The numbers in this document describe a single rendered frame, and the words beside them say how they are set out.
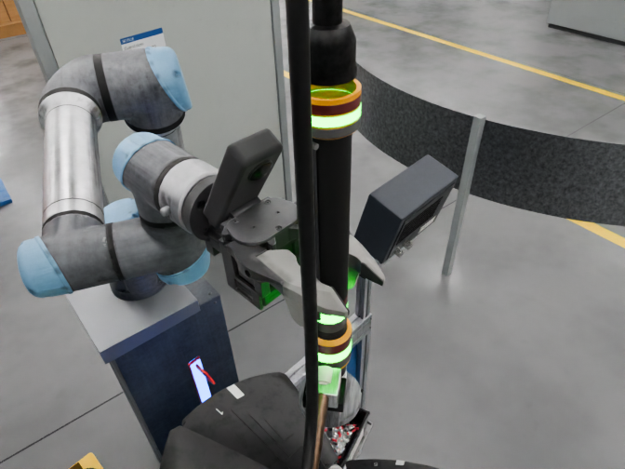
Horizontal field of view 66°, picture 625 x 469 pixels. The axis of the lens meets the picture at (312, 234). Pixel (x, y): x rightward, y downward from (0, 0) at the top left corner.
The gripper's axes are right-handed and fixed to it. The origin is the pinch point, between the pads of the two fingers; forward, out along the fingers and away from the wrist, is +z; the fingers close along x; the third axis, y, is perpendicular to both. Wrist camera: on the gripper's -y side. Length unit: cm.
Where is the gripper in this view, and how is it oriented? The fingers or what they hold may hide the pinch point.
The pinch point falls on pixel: (353, 283)
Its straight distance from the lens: 39.5
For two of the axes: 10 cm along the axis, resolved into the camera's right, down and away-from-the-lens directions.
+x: -7.0, 4.8, -5.4
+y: 0.3, 7.7, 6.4
